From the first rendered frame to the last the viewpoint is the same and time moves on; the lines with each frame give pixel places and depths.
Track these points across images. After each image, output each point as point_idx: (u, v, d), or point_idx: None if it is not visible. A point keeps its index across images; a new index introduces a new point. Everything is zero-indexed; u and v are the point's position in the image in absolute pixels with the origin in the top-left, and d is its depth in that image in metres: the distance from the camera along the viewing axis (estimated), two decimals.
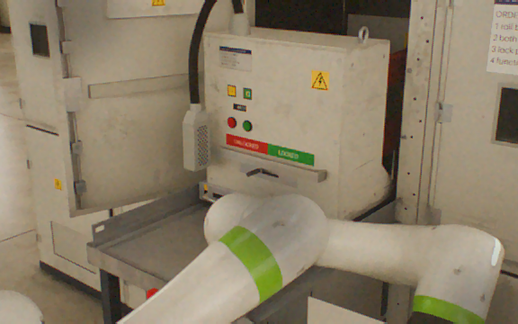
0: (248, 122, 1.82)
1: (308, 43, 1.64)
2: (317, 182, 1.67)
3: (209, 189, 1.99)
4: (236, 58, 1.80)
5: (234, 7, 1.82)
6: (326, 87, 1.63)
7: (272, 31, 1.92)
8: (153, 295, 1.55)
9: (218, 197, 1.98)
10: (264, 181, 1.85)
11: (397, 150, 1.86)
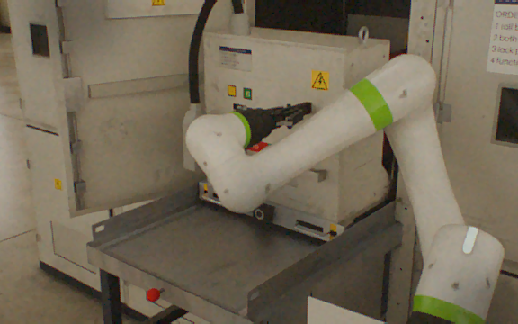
0: None
1: (308, 43, 1.64)
2: (317, 182, 1.67)
3: (209, 189, 1.99)
4: (236, 58, 1.80)
5: (234, 7, 1.82)
6: (326, 87, 1.63)
7: (272, 31, 1.92)
8: (153, 295, 1.55)
9: (218, 197, 1.98)
10: None
11: None
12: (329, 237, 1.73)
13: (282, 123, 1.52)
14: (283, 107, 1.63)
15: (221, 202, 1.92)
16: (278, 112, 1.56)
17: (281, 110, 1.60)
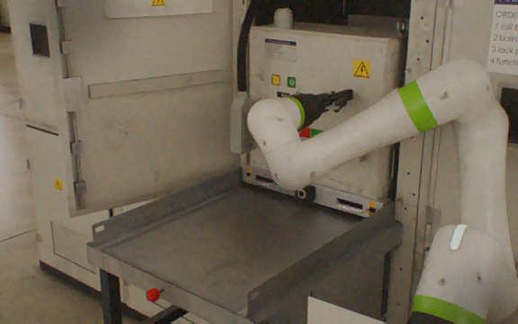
0: None
1: (351, 35, 1.80)
2: (358, 162, 1.83)
3: (252, 172, 2.14)
4: (281, 49, 1.95)
5: (279, 3, 1.97)
6: (368, 75, 1.78)
7: (311, 24, 2.07)
8: (153, 295, 1.55)
9: (260, 179, 2.13)
10: None
11: (397, 150, 1.86)
12: (369, 213, 1.88)
13: (330, 107, 1.68)
14: (327, 94, 1.79)
15: (264, 184, 2.07)
16: (325, 97, 1.71)
17: (327, 95, 1.76)
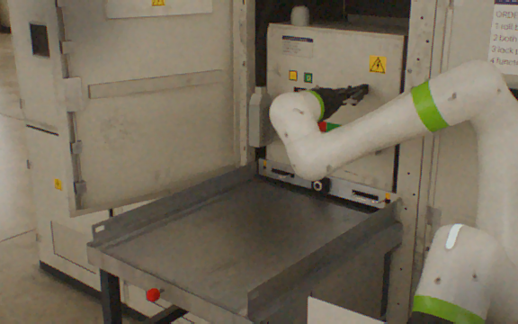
0: None
1: (367, 31, 1.86)
2: (373, 155, 1.90)
3: (268, 165, 2.21)
4: (298, 46, 2.02)
5: (296, 1, 2.04)
6: (383, 70, 1.85)
7: (326, 22, 2.14)
8: (153, 295, 1.55)
9: (276, 172, 2.20)
10: None
11: (397, 150, 1.86)
12: (384, 204, 1.95)
13: (348, 101, 1.74)
14: (344, 88, 1.85)
15: (281, 176, 2.14)
16: (343, 91, 1.78)
17: (344, 90, 1.82)
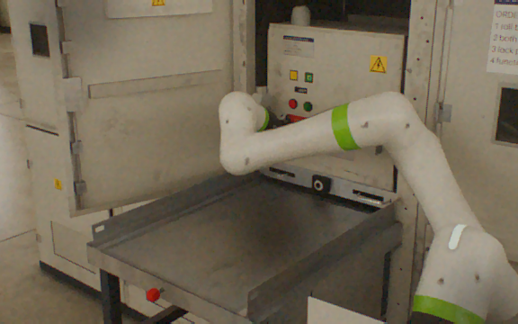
0: (308, 103, 2.05)
1: (368, 31, 1.87)
2: (374, 155, 1.90)
3: None
4: (299, 46, 2.02)
5: (297, 1, 2.04)
6: (384, 70, 1.85)
7: (327, 22, 2.14)
8: (153, 295, 1.55)
9: (277, 172, 2.20)
10: (323, 156, 2.07)
11: None
12: None
13: None
14: None
15: (278, 175, 2.15)
16: None
17: None
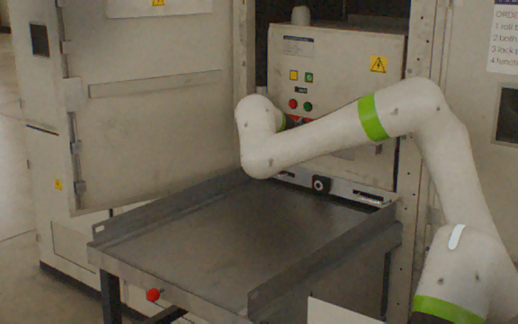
0: (308, 103, 2.05)
1: (368, 31, 1.87)
2: (374, 155, 1.90)
3: None
4: (299, 46, 2.02)
5: (297, 1, 2.04)
6: (384, 70, 1.85)
7: (327, 22, 2.14)
8: (153, 295, 1.55)
9: (277, 172, 2.20)
10: (323, 156, 2.07)
11: (397, 150, 1.86)
12: None
13: None
14: None
15: (278, 175, 2.15)
16: None
17: None
